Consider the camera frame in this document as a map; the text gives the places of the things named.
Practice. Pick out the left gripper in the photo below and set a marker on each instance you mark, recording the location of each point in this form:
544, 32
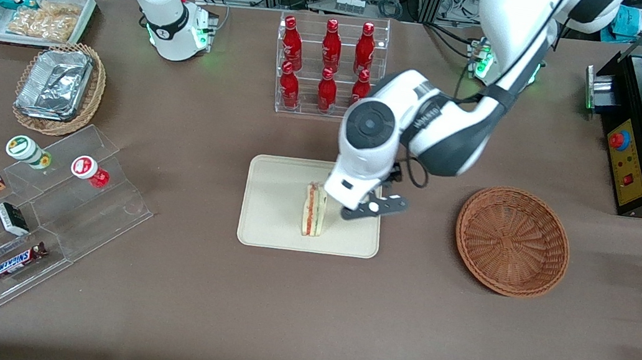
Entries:
393, 177

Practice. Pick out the triangular sandwich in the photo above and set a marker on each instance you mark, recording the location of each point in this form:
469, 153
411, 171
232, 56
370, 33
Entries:
314, 213

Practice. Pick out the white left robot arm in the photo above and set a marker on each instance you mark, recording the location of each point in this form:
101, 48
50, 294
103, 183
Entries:
507, 18

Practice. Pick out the beige plastic tray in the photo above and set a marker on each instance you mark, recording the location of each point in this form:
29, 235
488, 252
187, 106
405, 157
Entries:
274, 202

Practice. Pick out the large brown wicker basket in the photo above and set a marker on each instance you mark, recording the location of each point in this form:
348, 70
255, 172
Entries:
510, 241

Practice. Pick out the small tan wicker basket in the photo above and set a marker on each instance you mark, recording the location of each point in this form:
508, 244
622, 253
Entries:
96, 92

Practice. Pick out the clear acrylic bottle rack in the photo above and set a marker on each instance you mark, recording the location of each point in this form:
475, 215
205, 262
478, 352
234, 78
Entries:
306, 106

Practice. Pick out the red cola bottle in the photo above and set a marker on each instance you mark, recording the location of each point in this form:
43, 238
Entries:
293, 44
331, 46
360, 88
327, 93
290, 89
365, 49

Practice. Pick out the white power strip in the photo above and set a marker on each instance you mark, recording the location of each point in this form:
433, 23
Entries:
350, 4

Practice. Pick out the red lid jar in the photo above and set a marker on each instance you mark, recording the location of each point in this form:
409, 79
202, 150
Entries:
86, 168

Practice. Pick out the clear acrylic stepped display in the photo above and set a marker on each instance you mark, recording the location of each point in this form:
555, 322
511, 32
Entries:
75, 233

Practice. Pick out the stacked aluminium foil trays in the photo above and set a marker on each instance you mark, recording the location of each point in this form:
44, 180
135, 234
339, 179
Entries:
53, 84

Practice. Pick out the teal plastic bag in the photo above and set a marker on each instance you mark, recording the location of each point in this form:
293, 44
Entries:
632, 23

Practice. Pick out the green lid jar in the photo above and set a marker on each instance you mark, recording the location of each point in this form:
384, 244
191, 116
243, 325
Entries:
24, 149

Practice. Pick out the small black box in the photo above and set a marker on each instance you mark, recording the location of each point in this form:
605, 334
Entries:
12, 219

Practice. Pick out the clear bag of crackers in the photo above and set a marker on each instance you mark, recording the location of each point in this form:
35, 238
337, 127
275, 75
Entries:
45, 21

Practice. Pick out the snickers chocolate bar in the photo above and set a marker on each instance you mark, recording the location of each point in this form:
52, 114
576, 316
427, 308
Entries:
14, 262

